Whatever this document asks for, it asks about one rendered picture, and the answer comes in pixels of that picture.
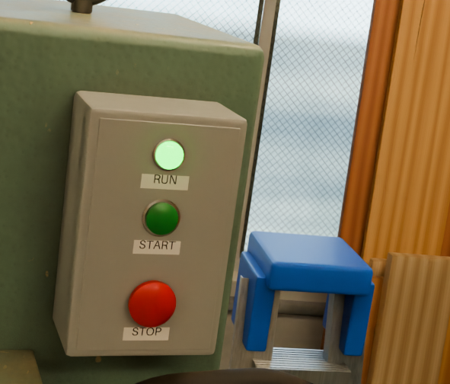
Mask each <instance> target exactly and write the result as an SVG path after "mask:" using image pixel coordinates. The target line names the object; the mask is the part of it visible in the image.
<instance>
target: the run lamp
mask: <svg viewBox="0 0 450 384"><path fill-rule="evenodd" d="M152 158H153V161H154V163H155V164H156V165H157V166H158V167H159V168H160V169H161V170H164V171H173V170H175V169H177V168H179V167H180V166H181V165H182V163H183V162H184V158H185V150H184V147H183V145H182V144H181V143H180V142H179V141H177V140H176V139H172V138H167V139H163V140H161V141H160V142H158V143H157V144H156V146H155V147H154V149H153V153H152Z"/></svg>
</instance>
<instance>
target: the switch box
mask: <svg viewBox="0 0 450 384"><path fill-rule="evenodd" d="M246 131H247V121H246V120H245V119H244V118H243V117H241V116H239V115H238V114H236V113H235V112H233V111H231V110H229V109H228V108H227V107H225V106H223V105H221V104H220V103H218V102H214V101H196V100H187V99H177V98H160V97H151V96H141V95H132V94H114V93H105V92H96V91H77V92H76V93H75V96H74V101H73V109H72V125H71V132H70V140H69V156H68V164H67V172H66V180H65V195H64V204H63V211H62V227H61V235H60V243H59V258H58V266H57V274H56V289H55V297H54V306H53V321H54V323H55V326H56V329H57V331H58V334H59V337H60V340H61V342H62V346H63V348H64V351H65V354H66V355H68V356H70V357H86V356H157V355H211V354H214V352H215V344H216V338H217V333H218V327H219V317H220V312H221V306H222V297H223V291H224V285H225V275H226V270H227V264H228V254H229V248H230V243H231V233H232V227H233V222H234V216H235V206H236V200H237V195H238V185H239V179H240V173H241V163H242V158H243V152H244V142H245V136H246ZM167 138H172V139H176V140H177V141H179V142H180V143H181V144H182V145H183V147H184V150H185V158H184V162H183V163H182V165H181V166H180V167H179V168H177V169H175V170H173V171H164V170H161V169H160V168H159V167H158V166H157V165H156V164H155V163H154V161H153V158H152V153H153V149H154V147H155V146H156V144H157V143H158V142H160V141H161V140H163V139H167ZM142 174H163V175H177V176H190V177H189V184H188V190H166V189H151V188H140V186H141V180H142ZM157 199H167V200H170V201H172V202H173V203H174V204H175V205H176V206H177V208H178V209H179V211H180V222H179V224H178V227H177V228H176V229H175V230H174V231H173V232H172V233H171V234H170V235H166V236H163V237H157V236H153V235H151V234H149V233H148V232H147V231H146V230H145V228H144V227H143V224H142V213H143V210H144V209H145V207H146V206H147V205H148V204H149V203H151V202H152V201H153V200H157ZM134 240H154V241H179V242H181V243H180V253H179V254H133V253H132V252H133V245H134ZM150 280H158V281H161V282H163V283H166V284H167V285H168V286H169V287H170V288H171V289H172V290H173V292H174V295H175V297H176V308H175V310H174V314H173V315H172V316H171V317H170V318H169V319H168V320H167V321H166V322H165V323H164V324H162V325H159V326H157V327H152V328H170V331H169V336H168V341H123V330H124V328H148V327H144V326H141V325H139V324H138V323H136V322H135V321H134V319H133V318H132V316H131V315H130V313H129V307H128V302H129V298H130V295H131V293H132V292H133V290H134V289H135V288H136V287H137V286H138V285H140V284H142V283H144V282H146V281H150Z"/></svg>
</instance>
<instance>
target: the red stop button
mask: <svg viewBox="0 0 450 384"><path fill-rule="evenodd" d="M128 307H129V313H130V315H131V316H132V318H133V319H134V321H135V322H136V323H138V324H139V325H141V326H144V327H149V328H151V327H157V326H159V325H162V324H164V323H165V322H166V321H167V320H168V319H169V318H170V317H171V316H172V315H173V314H174V310H175V308H176V297H175V295H174V292H173V290H172V289H171V288H170V287H169V286H168V285H167V284H166V283H163V282H161V281H158V280H150V281H146V282H144V283H142V284H140V285H138V286H137V287H136V288H135V289H134V290H133V292H132V293H131V295H130V298H129V302H128Z"/></svg>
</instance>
